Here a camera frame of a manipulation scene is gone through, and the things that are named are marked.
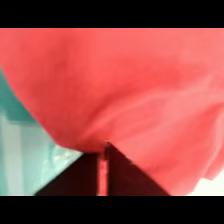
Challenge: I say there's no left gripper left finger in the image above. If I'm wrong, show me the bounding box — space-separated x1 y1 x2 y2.
34 151 101 197

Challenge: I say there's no red garment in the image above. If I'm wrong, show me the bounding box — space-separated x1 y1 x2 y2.
0 27 224 197

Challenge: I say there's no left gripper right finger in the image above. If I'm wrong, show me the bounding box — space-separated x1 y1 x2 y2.
105 141 171 197

